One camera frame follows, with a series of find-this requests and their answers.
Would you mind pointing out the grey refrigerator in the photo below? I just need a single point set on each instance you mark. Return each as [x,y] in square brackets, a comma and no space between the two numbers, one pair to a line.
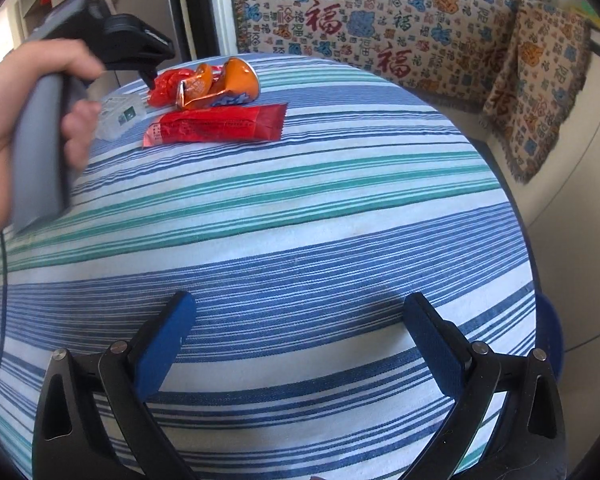
[145,0]

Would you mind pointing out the small printed fringed cloth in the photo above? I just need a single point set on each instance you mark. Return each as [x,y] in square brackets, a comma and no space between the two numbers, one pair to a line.
[545,90]

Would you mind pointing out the red plastic bag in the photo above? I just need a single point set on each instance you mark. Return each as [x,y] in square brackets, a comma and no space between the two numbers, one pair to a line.
[167,85]

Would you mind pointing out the red snack wrapper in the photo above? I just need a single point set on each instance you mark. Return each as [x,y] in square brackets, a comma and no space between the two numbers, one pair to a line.
[215,125]

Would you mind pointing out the person's left hand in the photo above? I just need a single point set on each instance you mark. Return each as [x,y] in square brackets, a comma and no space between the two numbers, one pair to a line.
[5,110]

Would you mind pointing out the white plastic packet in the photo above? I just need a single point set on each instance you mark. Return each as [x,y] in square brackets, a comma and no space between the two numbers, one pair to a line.
[122,117]

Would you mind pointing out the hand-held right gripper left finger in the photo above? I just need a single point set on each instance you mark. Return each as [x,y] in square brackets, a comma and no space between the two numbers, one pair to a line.
[162,350]

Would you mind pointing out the striped tablecloth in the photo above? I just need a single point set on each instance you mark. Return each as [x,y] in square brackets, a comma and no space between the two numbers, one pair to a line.
[305,210]

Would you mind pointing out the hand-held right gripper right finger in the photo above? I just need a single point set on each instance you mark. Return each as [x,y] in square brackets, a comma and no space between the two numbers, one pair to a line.
[435,350]

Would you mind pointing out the orange crushed can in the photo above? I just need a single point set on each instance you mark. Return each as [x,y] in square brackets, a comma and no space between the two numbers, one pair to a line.
[235,82]

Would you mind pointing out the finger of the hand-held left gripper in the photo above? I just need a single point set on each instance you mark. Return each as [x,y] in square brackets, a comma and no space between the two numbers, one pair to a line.
[150,79]

